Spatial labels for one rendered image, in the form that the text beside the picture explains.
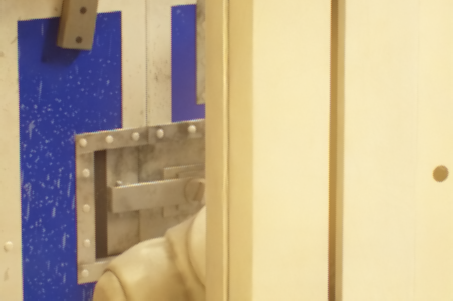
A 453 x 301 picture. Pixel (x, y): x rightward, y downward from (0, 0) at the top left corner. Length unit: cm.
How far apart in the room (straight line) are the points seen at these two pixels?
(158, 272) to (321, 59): 63
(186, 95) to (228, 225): 96
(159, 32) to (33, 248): 21
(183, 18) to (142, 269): 41
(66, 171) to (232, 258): 93
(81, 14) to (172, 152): 17
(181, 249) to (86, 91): 36
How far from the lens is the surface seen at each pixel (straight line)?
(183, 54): 205
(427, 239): 111
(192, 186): 208
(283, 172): 107
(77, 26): 198
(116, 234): 207
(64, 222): 203
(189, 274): 168
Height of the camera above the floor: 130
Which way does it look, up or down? 13 degrees down
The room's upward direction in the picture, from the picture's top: straight up
